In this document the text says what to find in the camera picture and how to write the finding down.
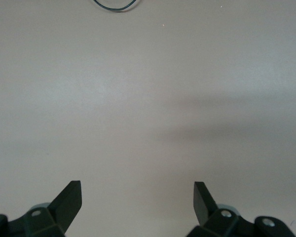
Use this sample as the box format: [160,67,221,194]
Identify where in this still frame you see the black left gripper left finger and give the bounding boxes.
[0,180,83,237]

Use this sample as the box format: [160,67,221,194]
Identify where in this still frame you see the brown paper table cover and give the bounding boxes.
[0,0,296,237]

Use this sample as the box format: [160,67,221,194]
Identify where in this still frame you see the thin black cable loop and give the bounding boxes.
[92,0,137,12]

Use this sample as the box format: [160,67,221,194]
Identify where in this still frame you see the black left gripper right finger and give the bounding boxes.
[186,181,296,237]

